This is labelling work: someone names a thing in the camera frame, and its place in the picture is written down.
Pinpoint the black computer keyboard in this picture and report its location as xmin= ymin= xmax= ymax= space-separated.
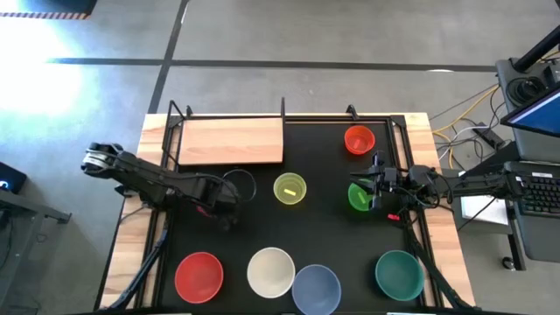
xmin=514 ymin=171 xmax=560 ymax=219

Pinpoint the large dark green bowl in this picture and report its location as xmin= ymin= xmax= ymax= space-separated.
xmin=374 ymin=249 xmax=425 ymax=302

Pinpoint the black table mat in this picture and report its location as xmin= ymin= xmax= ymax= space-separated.
xmin=159 ymin=118 xmax=424 ymax=310

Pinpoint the black floor mat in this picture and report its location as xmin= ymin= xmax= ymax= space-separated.
xmin=24 ymin=0 xmax=98 ymax=17

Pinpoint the black box device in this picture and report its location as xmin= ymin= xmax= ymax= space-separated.
xmin=0 ymin=160 xmax=28 ymax=196

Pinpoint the small translucent green bowl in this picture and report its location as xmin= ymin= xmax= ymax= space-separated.
xmin=347 ymin=181 xmax=375 ymax=213

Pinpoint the white floor cable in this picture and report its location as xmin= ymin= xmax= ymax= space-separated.
xmin=437 ymin=125 xmax=487 ymax=161

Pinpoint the coiled black cable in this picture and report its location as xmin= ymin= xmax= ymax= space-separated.
xmin=506 ymin=76 xmax=548 ymax=106

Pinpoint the black metal rig frame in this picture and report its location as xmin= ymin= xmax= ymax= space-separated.
xmin=94 ymin=103 xmax=478 ymax=315

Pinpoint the large blue bowl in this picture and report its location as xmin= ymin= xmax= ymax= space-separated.
xmin=291 ymin=263 xmax=342 ymax=315

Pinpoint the small translucent yellow bowl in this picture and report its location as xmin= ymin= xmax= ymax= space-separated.
xmin=273 ymin=171 xmax=307 ymax=206

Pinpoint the yellow floor cable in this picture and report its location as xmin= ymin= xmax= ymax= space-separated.
xmin=431 ymin=85 xmax=501 ymax=170

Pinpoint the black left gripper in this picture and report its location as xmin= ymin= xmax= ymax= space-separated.
xmin=208 ymin=185 xmax=242 ymax=232

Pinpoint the grey metal stand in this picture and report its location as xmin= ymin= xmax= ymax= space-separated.
xmin=0 ymin=188 xmax=73 ymax=315

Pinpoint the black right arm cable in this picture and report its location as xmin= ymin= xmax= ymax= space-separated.
xmin=393 ymin=181 xmax=454 ymax=214

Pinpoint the wooden shelf board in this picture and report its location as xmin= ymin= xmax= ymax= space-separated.
xmin=178 ymin=116 xmax=284 ymax=166

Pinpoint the black power strip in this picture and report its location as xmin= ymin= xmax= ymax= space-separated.
xmin=472 ymin=122 xmax=507 ymax=151

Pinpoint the grey equipment cart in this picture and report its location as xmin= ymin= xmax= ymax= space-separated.
xmin=495 ymin=56 xmax=560 ymax=264

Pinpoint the large white bowl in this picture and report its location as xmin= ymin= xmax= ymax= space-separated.
xmin=246 ymin=247 xmax=297 ymax=299

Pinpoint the white paper sheet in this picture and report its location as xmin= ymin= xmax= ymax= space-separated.
xmin=459 ymin=194 xmax=508 ymax=227

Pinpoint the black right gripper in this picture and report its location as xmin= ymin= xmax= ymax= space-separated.
xmin=349 ymin=165 xmax=410 ymax=211

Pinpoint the small translucent red bowl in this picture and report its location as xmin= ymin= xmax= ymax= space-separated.
xmin=344 ymin=125 xmax=376 ymax=156

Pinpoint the striped hazard tape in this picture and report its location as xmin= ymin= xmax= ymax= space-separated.
xmin=0 ymin=11 xmax=92 ymax=21

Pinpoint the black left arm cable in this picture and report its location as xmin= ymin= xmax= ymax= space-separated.
xmin=221 ymin=168 xmax=258 ymax=203

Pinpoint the black metal shelf frame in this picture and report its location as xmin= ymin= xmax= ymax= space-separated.
xmin=161 ymin=96 xmax=288 ymax=170

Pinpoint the blue screen monitor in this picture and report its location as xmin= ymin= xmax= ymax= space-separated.
xmin=500 ymin=85 xmax=560 ymax=139

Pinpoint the large red bowl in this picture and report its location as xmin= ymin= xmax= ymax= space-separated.
xmin=174 ymin=251 xmax=225 ymax=305

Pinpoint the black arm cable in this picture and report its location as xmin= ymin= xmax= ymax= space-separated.
xmin=393 ymin=181 xmax=454 ymax=214
xmin=221 ymin=168 xmax=258 ymax=203

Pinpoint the black pole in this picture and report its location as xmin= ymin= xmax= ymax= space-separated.
xmin=512 ymin=26 xmax=560 ymax=74

